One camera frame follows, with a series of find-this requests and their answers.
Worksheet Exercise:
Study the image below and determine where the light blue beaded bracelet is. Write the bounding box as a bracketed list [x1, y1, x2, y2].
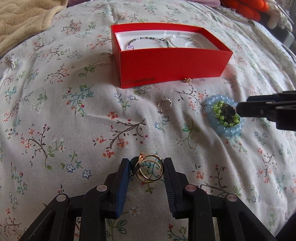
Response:
[204, 94, 245, 137]

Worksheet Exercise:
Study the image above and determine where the orange plush toy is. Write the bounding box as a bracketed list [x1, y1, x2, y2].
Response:
[220, 0, 269, 22]

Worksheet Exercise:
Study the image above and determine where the beige fleece blanket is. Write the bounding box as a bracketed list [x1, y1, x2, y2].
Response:
[1, 0, 68, 57]

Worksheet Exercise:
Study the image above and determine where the black bead cluster ornament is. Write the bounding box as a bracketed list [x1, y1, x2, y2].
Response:
[220, 103, 236, 120]

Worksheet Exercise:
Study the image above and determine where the small silver beaded ring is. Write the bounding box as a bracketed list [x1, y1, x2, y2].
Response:
[157, 98, 173, 114]

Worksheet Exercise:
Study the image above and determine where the red open cardboard box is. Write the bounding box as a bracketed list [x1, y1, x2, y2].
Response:
[111, 23, 233, 88]

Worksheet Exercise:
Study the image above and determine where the floral white bedspread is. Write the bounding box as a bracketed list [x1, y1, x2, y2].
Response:
[1, 1, 295, 240]

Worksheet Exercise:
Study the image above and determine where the gold bangle with charm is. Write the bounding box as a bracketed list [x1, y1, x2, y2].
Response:
[130, 153, 164, 183]

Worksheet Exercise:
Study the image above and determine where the green beaded bracelet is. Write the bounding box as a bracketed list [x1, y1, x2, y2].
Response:
[212, 101, 241, 128]

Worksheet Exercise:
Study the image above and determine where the clear beaded bracelet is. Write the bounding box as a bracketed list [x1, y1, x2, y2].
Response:
[169, 34, 205, 49]

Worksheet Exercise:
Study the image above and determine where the purple pillow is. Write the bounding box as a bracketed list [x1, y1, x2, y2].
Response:
[67, 0, 221, 8]

